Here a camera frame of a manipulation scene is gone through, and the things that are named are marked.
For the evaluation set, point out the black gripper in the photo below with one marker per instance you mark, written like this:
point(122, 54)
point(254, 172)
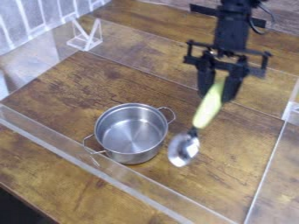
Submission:
point(225, 60)

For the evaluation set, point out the green handled metal spoon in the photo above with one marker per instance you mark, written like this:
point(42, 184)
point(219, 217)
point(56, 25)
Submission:
point(185, 145)

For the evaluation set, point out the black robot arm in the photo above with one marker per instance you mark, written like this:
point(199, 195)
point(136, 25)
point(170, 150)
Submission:
point(231, 33)

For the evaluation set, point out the black bar in background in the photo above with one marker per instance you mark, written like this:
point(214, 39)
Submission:
point(213, 12)

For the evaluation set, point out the stainless steel pot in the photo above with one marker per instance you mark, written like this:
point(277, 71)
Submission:
point(130, 132)

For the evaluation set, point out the clear acrylic triangular stand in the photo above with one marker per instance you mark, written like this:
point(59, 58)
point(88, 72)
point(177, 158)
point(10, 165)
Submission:
point(84, 41)

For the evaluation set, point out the clear acrylic enclosure wall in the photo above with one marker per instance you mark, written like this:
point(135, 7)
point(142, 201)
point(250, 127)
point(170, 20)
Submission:
point(161, 197)

